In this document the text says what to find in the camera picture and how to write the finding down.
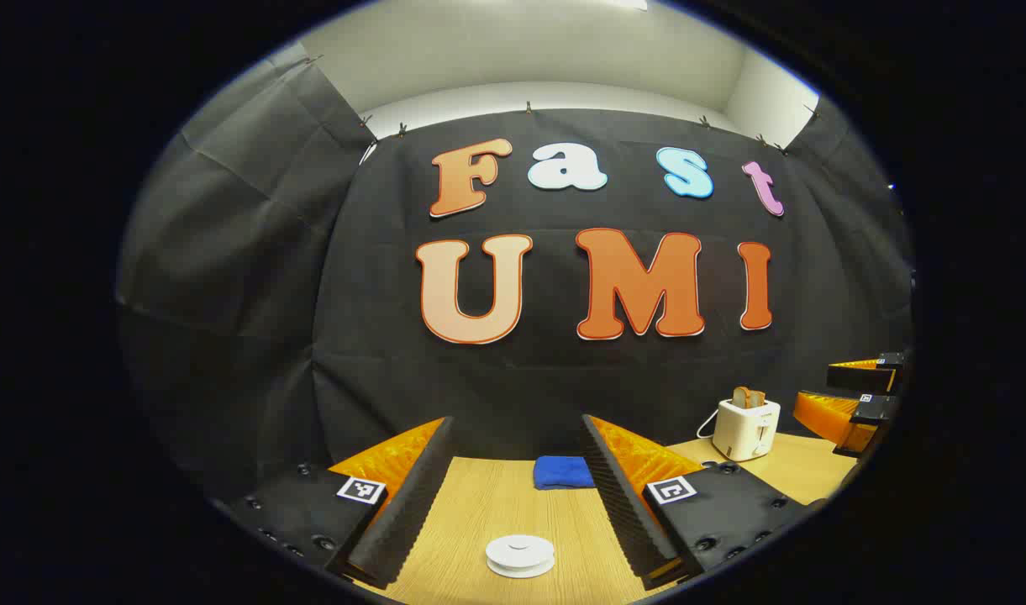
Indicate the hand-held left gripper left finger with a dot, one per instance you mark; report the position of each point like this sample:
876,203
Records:
412,504

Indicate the white toaster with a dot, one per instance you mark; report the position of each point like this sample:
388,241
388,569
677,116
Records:
744,428

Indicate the white saucer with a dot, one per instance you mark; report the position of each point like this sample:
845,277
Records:
521,575

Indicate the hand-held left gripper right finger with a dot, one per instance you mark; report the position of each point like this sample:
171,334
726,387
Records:
618,504

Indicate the white teacup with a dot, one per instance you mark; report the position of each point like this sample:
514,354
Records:
521,565

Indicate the blue towel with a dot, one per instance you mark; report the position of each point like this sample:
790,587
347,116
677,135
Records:
561,472

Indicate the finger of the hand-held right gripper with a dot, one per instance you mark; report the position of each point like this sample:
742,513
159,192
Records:
865,378
832,416

